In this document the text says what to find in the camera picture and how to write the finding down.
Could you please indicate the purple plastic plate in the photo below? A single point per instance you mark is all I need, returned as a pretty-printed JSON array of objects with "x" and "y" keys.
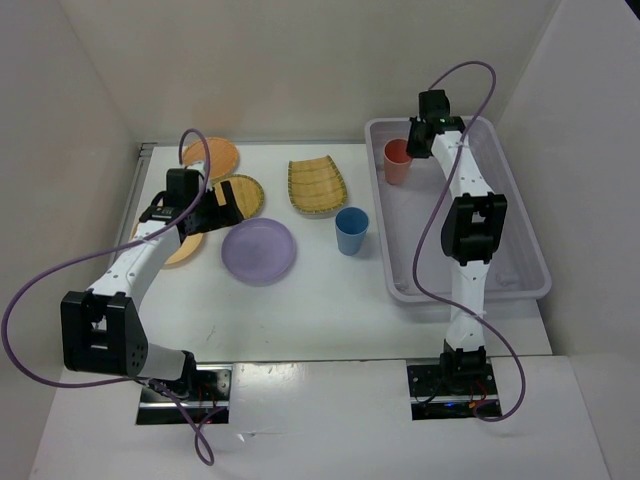
[{"x": 258, "y": 251}]

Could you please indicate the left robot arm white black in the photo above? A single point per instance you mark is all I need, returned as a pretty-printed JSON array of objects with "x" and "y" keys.
[{"x": 101, "y": 328}]

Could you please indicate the round bamboo green-rim tray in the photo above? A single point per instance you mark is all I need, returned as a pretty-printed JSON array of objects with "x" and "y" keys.
[{"x": 248, "y": 193}]

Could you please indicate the yellow bear plate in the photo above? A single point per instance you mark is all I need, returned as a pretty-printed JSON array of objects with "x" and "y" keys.
[{"x": 187, "y": 249}]

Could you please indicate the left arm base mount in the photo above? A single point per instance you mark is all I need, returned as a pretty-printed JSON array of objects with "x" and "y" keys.
[{"x": 209, "y": 400}]

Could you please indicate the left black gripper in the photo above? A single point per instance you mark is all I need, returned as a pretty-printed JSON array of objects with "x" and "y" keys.
[{"x": 223, "y": 216}]

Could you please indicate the orange round woven tray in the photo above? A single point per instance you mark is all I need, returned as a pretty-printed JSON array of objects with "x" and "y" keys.
[{"x": 223, "y": 153}]

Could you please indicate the salmon pink plastic cup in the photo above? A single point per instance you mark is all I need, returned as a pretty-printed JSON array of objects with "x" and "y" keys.
[{"x": 396, "y": 161}]

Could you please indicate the blue plastic cup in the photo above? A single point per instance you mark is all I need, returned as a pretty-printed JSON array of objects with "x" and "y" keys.
[{"x": 351, "y": 225}]

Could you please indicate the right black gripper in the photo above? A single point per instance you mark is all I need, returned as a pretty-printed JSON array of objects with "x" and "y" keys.
[{"x": 412, "y": 149}]

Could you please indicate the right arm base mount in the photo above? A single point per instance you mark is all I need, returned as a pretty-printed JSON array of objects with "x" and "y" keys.
[{"x": 434, "y": 398}]

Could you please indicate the scoop-shaped bamboo tray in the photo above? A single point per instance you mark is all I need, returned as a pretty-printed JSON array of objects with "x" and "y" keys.
[{"x": 316, "y": 186}]

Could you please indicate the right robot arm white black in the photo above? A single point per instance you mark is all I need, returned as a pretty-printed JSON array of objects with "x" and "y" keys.
[{"x": 470, "y": 235}]

